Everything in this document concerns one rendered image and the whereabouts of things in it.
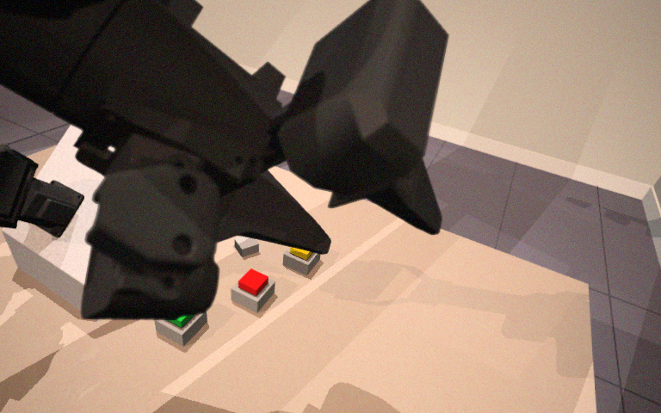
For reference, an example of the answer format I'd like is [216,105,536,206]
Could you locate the red button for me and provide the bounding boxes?
[232,268,275,312]

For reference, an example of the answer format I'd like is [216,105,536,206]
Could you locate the yellow button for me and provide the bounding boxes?
[282,247,321,276]

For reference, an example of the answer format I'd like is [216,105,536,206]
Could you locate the green button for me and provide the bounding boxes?
[154,312,207,346]

